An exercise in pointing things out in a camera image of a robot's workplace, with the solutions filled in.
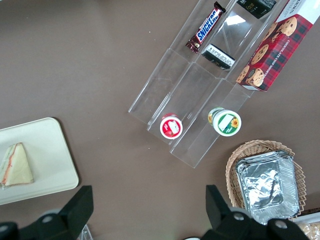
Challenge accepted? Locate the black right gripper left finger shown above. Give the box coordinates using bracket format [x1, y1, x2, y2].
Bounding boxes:
[0, 185, 94, 240]

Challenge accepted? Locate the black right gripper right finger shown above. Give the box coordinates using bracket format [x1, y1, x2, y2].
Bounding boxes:
[194, 184, 311, 240]

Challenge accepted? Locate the light tan wicker basket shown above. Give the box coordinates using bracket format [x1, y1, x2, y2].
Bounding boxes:
[225, 139, 306, 214]

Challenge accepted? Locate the aluminium foil tray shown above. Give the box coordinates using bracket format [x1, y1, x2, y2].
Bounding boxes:
[236, 150, 295, 165]
[236, 157, 301, 226]

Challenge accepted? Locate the cream rectangular plastic tray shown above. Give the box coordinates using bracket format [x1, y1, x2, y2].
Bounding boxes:
[0, 117, 80, 206]

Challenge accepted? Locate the triangular white bread sandwich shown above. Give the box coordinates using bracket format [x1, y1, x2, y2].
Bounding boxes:
[0, 142, 35, 191]

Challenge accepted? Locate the green lid sunflower cup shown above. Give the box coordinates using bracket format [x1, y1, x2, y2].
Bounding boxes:
[207, 107, 242, 137]

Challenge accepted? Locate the beige textured food package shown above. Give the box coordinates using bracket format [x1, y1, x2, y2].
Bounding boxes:
[289, 212, 320, 240]

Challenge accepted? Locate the red lid yogurt cup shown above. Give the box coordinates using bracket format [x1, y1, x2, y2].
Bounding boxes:
[159, 112, 184, 139]

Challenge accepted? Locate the clear acrylic snack rack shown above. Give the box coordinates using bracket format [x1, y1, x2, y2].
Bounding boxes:
[127, 0, 288, 169]

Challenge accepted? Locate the small black chocolate packet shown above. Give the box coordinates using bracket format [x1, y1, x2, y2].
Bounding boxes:
[201, 43, 236, 70]

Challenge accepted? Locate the red tartan cookie box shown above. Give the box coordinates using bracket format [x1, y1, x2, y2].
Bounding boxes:
[235, 0, 320, 93]

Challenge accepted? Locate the brown Snickers bar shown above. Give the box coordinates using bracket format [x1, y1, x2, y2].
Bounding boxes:
[185, 1, 227, 54]

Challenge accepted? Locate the black chocolate box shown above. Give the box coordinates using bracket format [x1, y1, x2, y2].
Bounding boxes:
[236, 0, 278, 20]

